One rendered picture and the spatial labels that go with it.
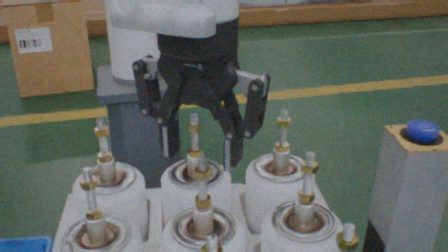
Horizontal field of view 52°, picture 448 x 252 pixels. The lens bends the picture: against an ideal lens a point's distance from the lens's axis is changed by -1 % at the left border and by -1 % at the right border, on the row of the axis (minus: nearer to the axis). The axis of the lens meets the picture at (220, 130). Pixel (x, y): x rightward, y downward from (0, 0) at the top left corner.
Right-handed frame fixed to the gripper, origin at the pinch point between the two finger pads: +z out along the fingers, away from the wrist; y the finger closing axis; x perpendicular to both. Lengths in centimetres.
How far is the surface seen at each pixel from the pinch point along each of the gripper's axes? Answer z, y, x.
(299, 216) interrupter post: 9.0, -9.9, -5.1
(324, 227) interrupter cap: 10.1, -12.7, -5.7
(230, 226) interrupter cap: 10.1, -2.9, -1.5
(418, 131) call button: 2.6, -20.4, -19.7
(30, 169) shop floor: 36, 62, -29
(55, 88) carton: 34, 90, -68
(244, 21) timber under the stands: 33, 65, -172
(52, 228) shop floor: 36, 41, -14
